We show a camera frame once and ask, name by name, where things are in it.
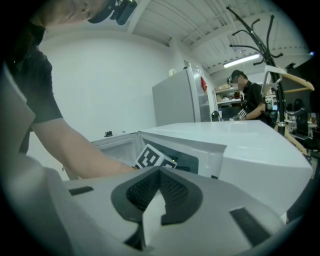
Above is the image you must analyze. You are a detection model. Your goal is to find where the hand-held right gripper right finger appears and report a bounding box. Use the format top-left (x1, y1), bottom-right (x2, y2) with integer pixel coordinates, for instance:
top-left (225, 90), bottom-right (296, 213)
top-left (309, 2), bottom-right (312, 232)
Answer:
top-left (142, 166), bottom-right (287, 256)

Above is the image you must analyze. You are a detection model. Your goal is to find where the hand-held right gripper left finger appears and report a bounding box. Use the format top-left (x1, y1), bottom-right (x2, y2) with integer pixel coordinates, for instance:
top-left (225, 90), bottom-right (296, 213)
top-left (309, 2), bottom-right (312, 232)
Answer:
top-left (62, 166), bottom-right (161, 256)

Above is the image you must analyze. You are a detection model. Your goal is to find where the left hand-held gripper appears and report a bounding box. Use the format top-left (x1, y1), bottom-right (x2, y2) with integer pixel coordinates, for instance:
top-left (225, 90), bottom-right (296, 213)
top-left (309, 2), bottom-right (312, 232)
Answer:
top-left (134, 143), bottom-right (179, 171)

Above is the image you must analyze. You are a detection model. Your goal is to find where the white microwave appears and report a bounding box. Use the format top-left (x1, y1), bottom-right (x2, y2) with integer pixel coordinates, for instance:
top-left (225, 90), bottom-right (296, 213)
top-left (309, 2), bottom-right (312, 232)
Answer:
top-left (90, 119), bottom-right (314, 219)

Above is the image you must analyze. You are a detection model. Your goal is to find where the person's left forearm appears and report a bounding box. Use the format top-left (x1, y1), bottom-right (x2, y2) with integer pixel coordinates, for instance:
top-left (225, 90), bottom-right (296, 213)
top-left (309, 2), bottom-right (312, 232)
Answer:
top-left (31, 116), bottom-right (137, 180)

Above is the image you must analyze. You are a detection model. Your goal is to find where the grey refrigerator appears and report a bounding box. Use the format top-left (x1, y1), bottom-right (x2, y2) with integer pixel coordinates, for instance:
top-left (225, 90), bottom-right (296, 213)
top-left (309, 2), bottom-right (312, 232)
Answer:
top-left (151, 59), bottom-right (213, 128)

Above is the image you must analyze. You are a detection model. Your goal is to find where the white storage shelf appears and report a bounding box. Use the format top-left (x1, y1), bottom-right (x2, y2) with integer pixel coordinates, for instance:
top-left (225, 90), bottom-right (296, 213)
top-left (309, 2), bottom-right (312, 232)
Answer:
top-left (213, 82), bottom-right (266, 112)

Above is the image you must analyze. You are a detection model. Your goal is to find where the black office chair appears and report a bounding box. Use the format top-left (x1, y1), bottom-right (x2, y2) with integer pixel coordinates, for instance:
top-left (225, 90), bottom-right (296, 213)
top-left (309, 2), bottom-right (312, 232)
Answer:
top-left (286, 98), bottom-right (312, 137)

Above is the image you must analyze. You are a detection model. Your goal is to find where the ceiling tube light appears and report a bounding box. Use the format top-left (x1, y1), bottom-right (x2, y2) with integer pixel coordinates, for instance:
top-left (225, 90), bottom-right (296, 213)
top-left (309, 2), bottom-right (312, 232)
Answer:
top-left (222, 53), bottom-right (261, 69)

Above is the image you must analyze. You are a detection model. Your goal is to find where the person's black shirt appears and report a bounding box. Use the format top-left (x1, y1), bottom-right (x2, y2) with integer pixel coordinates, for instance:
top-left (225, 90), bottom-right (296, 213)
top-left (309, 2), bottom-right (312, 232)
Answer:
top-left (4, 21), bottom-right (64, 155)

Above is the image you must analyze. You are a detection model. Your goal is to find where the black monitor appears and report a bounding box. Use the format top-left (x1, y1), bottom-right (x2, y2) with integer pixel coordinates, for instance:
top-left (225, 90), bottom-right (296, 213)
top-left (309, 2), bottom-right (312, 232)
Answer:
top-left (282, 56), bottom-right (320, 114)

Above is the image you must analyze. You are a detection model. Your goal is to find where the wooden clothes hanger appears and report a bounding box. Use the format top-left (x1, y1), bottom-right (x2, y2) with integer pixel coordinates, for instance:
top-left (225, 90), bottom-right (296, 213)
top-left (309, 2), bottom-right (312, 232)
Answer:
top-left (261, 65), bottom-right (316, 93)

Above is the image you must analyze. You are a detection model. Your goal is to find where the black coat rack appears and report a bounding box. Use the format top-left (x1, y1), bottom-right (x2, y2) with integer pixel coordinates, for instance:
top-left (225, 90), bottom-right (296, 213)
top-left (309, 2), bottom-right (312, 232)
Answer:
top-left (226, 6), bottom-right (313, 137)

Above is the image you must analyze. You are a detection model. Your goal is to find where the person's head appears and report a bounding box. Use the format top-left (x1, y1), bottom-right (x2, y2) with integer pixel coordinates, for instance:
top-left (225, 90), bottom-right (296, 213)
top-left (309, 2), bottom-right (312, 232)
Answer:
top-left (37, 0), bottom-right (111, 27)

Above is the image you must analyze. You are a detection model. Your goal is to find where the black head-worn camera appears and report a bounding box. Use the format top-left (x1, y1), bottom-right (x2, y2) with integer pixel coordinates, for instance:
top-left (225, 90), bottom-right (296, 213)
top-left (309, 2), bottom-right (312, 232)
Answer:
top-left (87, 0), bottom-right (138, 26)

